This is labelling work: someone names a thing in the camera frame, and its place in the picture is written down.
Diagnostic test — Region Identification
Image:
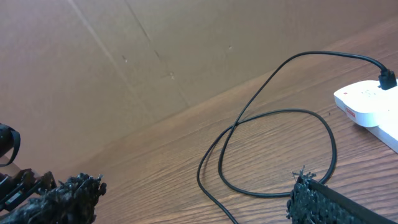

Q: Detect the white charger plug adapter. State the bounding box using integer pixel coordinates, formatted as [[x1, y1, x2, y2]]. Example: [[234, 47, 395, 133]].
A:
[[333, 80, 397, 128]]

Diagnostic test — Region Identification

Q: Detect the black USB charging cable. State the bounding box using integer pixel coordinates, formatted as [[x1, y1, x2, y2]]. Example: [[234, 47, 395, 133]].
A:
[[197, 50, 398, 224]]

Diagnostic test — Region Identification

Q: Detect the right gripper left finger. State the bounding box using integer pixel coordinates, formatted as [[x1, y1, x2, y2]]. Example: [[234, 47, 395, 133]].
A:
[[1, 173, 106, 224]]

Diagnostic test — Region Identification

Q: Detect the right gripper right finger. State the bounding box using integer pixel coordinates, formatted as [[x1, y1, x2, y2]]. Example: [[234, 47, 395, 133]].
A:
[[286, 169, 395, 224]]

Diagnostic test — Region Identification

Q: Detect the white power strip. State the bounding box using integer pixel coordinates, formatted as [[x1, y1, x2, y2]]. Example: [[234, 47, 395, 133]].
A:
[[367, 115, 397, 152]]

